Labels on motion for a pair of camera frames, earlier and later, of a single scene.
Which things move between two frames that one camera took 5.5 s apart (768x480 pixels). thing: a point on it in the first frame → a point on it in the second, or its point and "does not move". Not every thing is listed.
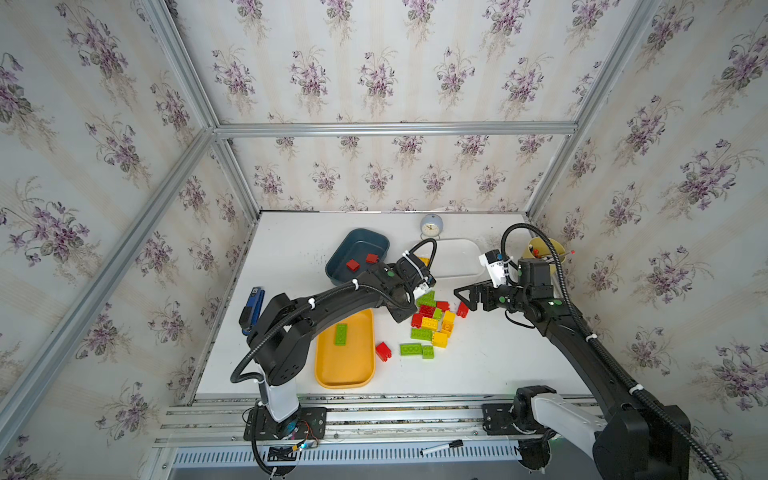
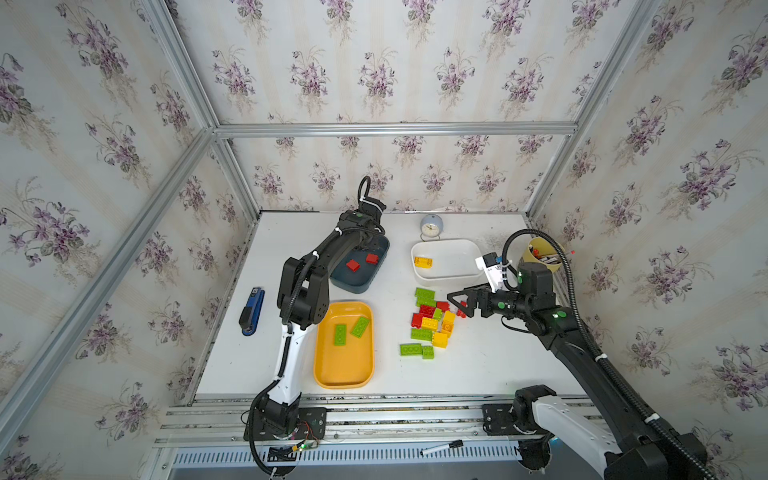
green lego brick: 427,299 → 360,327
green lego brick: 422,334 does not move
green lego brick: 410,349 does not move
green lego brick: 340,334 does not move
